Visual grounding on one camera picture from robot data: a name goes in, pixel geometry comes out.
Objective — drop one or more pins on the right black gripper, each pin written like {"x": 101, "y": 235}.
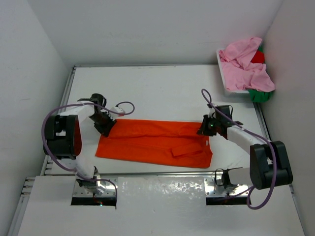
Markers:
{"x": 203, "y": 130}

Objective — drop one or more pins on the orange t shirt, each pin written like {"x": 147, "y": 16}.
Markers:
{"x": 170, "y": 143}

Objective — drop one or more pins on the pink t shirt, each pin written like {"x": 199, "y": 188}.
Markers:
{"x": 239, "y": 72}

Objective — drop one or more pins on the white plastic bin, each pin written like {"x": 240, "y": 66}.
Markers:
{"x": 227, "y": 93}

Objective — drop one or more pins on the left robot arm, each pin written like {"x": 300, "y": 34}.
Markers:
{"x": 63, "y": 141}

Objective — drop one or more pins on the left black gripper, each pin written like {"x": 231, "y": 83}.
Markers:
{"x": 105, "y": 130}

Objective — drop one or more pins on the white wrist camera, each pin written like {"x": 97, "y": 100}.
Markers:
{"x": 116, "y": 111}
{"x": 225, "y": 109}

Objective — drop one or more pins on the metal base plate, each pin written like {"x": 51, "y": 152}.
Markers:
{"x": 213, "y": 188}
{"x": 99, "y": 189}

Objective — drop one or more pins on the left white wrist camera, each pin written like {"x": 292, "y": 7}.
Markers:
{"x": 116, "y": 111}

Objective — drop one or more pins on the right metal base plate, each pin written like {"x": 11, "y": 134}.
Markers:
{"x": 213, "y": 188}

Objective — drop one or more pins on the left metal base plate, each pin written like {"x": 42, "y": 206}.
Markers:
{"x": 99, "y": 189}

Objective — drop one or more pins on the green t shirt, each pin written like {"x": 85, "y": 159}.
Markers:
{"x": 259, "y": 96}

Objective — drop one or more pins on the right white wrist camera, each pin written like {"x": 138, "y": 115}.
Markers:
{"x": 225, "y": 109}

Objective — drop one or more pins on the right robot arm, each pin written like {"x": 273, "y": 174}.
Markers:
{"x": 268, "y": 160}

